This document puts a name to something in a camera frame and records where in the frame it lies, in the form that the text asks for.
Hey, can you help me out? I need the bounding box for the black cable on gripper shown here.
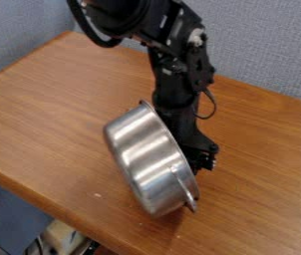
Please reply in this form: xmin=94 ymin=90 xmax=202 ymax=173
xmin=193 ymin=88 xmax=218 ymax=121

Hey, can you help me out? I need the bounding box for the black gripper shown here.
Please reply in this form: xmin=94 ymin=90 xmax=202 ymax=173
xmin=156 ymin=104 xmax=219 ymax=174

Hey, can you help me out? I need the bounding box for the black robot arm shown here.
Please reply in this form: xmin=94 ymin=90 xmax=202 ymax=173
xmin=66 ymin=0 xmax=218 ymax=171

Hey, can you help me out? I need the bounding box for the beige box under table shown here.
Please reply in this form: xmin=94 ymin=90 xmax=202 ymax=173
xmin=41 ymin=220 xmax=90 ymax=255

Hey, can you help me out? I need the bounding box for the stainless steel pot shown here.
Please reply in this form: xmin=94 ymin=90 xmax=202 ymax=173
xmin=104 ymin=101 xmax=199 ymax=217

